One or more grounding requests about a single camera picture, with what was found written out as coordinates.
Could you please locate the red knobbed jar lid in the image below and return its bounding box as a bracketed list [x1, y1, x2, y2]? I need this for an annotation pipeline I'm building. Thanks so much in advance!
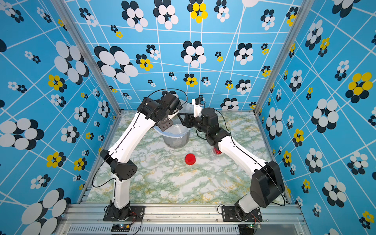
[185, 153, 196, 165]

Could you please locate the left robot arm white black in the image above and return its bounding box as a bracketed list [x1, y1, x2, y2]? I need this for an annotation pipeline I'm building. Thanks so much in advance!
[100, 93, 181, 221]

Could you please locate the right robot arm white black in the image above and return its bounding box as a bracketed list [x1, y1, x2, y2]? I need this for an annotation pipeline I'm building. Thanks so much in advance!
[178, 108, 285, 221]

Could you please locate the white plastic bin liner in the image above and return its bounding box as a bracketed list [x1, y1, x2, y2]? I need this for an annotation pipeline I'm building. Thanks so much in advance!
[153, 102, 194, 140]

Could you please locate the grey trash bin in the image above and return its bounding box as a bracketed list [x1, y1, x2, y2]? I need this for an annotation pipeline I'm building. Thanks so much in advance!
[163, 133, 190, 149]

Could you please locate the right circuit board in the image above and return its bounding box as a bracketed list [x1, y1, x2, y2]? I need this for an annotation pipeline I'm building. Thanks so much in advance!
[238, 224, 261, 235]

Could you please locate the circuit board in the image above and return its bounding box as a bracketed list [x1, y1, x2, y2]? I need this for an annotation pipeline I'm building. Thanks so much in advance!
[238, 224, 261, 235]
[111, 224, 132, 233]

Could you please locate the left circuit board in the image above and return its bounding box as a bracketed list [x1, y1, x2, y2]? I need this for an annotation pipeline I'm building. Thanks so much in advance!
[111, 224, 132, 233]

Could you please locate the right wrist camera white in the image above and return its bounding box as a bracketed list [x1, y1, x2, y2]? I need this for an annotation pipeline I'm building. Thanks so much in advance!
[192, 98, 205, 118]

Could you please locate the left black cable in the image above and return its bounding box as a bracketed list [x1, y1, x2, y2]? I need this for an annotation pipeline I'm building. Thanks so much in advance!
[146, 88, 189, 108]

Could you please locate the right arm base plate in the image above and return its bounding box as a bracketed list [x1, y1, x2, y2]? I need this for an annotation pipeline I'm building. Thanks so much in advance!
[217, 205, 263, 223]

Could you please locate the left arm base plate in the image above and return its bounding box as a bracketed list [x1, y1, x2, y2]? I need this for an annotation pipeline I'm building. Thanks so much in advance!
[103, 206, 146, 222]

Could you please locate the left aluminium corner post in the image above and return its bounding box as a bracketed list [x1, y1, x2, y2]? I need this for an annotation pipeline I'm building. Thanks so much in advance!
[51, 1, 121, 115]

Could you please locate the aluminium corner post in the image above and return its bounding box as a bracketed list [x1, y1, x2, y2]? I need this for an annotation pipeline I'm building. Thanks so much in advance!
[254, 0, 314, 117]
[51, 1, 121, 115]

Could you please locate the aluminium front rail frame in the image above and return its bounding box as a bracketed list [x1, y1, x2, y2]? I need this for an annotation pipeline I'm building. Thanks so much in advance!
[56, 204, 311, 235]

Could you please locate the right aluminium corner post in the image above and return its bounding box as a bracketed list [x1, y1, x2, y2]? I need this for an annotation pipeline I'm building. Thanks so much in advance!
[254, 0, 314, 117]

